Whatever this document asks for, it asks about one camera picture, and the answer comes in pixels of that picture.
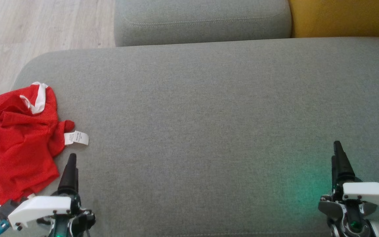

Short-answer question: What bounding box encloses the grey fabric sofa back cushion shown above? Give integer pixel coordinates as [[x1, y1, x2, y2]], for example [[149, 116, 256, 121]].
[[114, 0, 292, 47]]

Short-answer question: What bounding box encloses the red garment with white striped hems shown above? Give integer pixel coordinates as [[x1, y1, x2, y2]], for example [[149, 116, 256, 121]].
[[0, 114, 89, 225]]

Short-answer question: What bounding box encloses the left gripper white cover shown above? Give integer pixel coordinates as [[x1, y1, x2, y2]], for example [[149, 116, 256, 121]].
[[8, 153, 96, 237]]

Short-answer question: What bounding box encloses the mustard yellow sofa cushion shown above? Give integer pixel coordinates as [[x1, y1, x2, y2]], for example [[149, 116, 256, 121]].
[[288, 0, 379, 39]]

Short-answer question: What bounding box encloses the grey fabric sofa seat cushion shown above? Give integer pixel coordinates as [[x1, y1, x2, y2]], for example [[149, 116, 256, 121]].
[[0, 37, 379, 237]]

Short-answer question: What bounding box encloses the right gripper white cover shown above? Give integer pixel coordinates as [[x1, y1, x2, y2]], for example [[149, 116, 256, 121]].
[[318, 141, 379, 229]]

